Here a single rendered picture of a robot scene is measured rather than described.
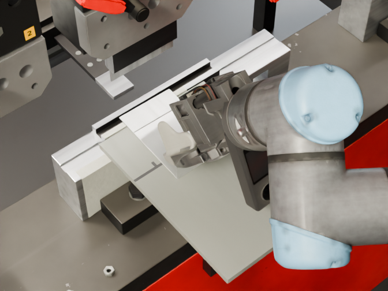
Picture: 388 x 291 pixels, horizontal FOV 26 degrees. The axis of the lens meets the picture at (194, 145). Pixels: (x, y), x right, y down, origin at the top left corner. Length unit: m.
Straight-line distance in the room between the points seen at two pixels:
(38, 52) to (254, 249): 0.35
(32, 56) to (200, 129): 0.21
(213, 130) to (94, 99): 1.57
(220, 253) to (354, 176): 0.26
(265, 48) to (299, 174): 0.51
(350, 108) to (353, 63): 0.61
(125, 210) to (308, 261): 0.43
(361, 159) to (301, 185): 0.64
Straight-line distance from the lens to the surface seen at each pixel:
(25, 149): 2.42
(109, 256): 1.17
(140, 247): 1.17
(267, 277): 1.48
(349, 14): 1.43
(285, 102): 0.79
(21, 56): 0.89
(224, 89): 0.91
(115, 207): 1.17
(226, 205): 1.05
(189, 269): 1.24
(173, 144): 1.04
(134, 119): 1.14
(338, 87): 0.79
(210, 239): 1.03
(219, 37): 2.68
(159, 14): 0.99
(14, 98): 0.93
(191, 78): 1.20
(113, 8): 0.88
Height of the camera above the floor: 1.87
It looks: 52 degrees down
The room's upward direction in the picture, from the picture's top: straight up
